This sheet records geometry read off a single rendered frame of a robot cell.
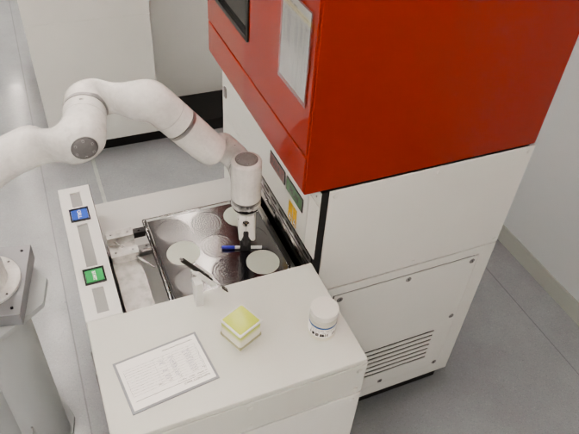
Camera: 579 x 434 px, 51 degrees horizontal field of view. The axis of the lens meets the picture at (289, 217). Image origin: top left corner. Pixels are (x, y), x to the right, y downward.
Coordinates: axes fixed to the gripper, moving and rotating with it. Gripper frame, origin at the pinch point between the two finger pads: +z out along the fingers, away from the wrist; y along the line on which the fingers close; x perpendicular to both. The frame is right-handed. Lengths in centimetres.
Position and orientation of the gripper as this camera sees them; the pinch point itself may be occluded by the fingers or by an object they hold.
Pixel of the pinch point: (245, 243)
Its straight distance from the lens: 182.2
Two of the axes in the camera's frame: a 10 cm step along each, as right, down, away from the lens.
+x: -10.0, 0.1, -0.9
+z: -0.6, 7.4, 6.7
